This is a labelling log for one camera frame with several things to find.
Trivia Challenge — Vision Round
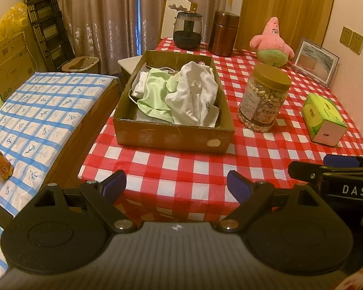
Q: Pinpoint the pink starfish plush toy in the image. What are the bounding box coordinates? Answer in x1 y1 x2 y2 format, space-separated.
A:
249 17 295 67

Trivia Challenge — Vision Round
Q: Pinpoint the woven waste basket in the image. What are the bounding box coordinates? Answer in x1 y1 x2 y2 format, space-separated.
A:
61 56 100 73

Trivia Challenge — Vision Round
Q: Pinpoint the cardboard box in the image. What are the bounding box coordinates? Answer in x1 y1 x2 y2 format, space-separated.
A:
113 50 236 154

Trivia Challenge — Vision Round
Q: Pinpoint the brown metal canister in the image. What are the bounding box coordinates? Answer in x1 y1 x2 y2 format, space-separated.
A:
208 10 240 57

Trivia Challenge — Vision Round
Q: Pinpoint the yellow plastic bag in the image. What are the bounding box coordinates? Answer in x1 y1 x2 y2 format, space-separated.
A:
0 2 29 41

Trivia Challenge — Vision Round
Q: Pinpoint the black folding rack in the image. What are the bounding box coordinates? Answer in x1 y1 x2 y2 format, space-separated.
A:
20 0 76 70

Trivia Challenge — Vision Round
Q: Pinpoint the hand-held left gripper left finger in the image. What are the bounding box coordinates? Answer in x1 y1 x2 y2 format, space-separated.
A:
23 169 139 234

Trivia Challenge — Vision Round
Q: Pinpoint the wooden door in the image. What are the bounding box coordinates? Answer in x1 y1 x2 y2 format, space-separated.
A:
237 0 338 55

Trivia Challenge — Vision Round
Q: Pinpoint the green tissue box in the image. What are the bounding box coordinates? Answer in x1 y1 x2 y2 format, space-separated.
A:
301 93 348 148

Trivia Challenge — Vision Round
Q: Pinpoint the pink printed cloth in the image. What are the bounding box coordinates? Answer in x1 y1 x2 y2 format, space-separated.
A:
342 266 363 290

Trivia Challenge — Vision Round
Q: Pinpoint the blue checked cloth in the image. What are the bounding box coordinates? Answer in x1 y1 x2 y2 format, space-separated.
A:
0 72 118 281

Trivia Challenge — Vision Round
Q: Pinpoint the large printed cardboard carton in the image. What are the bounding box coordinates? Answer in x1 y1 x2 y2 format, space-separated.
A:
0 32 37 102

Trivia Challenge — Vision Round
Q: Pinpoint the white cable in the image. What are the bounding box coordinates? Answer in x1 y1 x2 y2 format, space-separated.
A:
127 64 176 105

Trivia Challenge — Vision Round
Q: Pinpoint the white garment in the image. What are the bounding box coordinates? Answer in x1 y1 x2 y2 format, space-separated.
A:
164 61 220 128

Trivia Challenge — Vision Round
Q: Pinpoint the light green cloth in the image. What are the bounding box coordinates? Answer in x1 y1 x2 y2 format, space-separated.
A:
137 67 182 124

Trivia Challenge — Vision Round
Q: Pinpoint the cashew jar with gold lid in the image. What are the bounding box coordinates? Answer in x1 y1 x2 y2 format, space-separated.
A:
237 63 292 133

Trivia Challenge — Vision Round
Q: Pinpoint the white chair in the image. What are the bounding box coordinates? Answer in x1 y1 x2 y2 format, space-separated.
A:
118 0 198 77

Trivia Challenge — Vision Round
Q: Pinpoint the wooden low table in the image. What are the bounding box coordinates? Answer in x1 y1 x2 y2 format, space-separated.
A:
45 80 121 188

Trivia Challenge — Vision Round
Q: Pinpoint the patterned curtain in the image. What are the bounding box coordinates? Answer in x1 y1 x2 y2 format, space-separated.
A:
53 0 230 67

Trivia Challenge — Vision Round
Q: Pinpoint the red checked tablecloth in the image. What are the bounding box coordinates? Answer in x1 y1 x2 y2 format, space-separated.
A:
79 37 363 227

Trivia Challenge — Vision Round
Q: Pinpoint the dark glass jar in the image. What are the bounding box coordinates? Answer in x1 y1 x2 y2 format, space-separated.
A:
172 10 204 50

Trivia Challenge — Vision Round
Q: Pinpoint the gold wall socket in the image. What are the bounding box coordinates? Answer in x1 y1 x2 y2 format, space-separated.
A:
349 31 363 55
339 26 353 45

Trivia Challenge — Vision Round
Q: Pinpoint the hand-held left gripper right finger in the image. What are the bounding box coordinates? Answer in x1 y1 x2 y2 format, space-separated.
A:
216 170 321 233

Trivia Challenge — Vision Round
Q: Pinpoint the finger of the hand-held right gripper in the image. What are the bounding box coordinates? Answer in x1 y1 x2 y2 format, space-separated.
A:
288 161 363 184
323 154 363 168

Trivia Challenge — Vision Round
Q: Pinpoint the black flat device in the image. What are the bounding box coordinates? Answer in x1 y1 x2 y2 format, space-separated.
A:
0 201 14 227

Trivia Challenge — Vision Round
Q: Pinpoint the silver picture frame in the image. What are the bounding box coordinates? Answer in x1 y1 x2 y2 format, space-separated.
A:
292 37 340 88

